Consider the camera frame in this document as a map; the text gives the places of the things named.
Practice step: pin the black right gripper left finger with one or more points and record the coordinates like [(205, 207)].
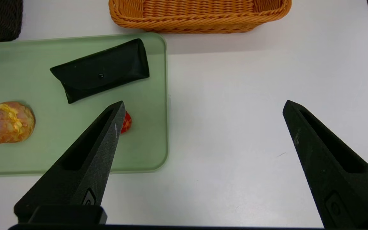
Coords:
[(85, 166)]

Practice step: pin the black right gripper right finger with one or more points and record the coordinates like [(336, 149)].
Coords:
[(327, 179)]

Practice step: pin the red rubber duck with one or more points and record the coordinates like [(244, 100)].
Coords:
[(126, 123)]

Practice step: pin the pinkish bread bun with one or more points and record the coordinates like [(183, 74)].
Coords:
[(6, 123)]

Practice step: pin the black glasses case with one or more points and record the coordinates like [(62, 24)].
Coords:
[(104, 70)]

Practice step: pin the orange wicker basket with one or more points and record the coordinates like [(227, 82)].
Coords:
[(200, 16)]

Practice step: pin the light green plastic tray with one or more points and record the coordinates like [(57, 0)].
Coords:
[(145, 134)]

